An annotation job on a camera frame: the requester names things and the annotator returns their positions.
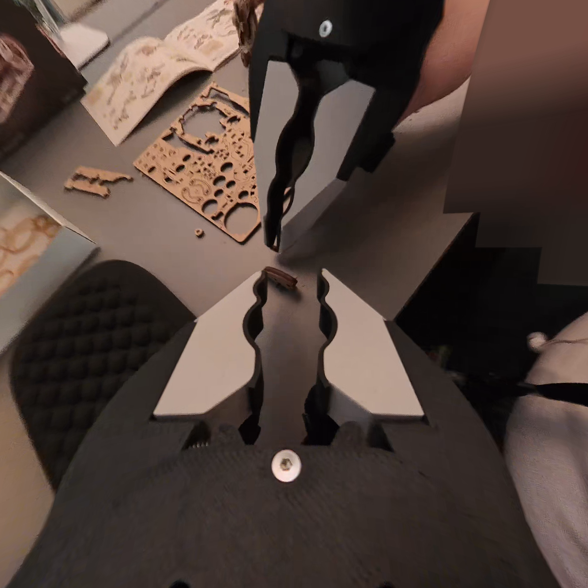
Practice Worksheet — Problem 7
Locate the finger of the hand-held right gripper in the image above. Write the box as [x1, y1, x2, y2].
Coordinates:
[263, 58, 304, 252]
[275, 85, 376, 253]

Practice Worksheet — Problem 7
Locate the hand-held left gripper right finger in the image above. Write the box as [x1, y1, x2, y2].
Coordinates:
[303, 268, 426, 428]

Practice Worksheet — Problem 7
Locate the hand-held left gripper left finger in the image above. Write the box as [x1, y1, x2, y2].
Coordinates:
[152, 270, 269, 422]

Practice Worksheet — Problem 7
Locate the curved brown wooden part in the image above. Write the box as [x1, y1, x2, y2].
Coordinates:
[263, 266, 299, 292]

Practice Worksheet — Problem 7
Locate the person's right forearm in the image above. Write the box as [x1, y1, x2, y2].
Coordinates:
[409, 0, 488, 121]

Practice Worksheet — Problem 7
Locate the assembled wooden model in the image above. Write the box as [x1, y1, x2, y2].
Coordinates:
[232, 0, 265, 67]

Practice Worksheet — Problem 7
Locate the dark model kit box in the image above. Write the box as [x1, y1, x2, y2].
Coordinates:
[0, 0, 88, 159]

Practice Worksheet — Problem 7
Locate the black quilted foam pad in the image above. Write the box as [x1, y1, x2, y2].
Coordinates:
[9, 259, 198, 490]

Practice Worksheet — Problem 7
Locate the laser-cut plywood sheet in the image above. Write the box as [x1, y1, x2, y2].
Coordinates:
[133, 82, 262, 244]

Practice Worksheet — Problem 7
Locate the instruction booklet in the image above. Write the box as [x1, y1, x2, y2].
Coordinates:
[80, 0, 251, 147]

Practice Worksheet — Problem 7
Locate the white cardboard box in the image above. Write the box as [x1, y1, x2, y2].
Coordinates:
[0, 171, 100, 356]

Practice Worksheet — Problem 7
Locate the white flat box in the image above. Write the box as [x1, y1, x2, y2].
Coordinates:
[59, 23, 111, 70]

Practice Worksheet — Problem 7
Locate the person's white garment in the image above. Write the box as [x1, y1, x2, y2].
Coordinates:
[503, 312, 588, 588]

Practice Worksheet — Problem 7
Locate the pile of wooden rings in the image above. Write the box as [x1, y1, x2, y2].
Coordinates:
[0, 213, 62, 295]

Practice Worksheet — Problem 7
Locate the small wooden frame piece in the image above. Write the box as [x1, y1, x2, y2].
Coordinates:
[63, 165, 135, 199]

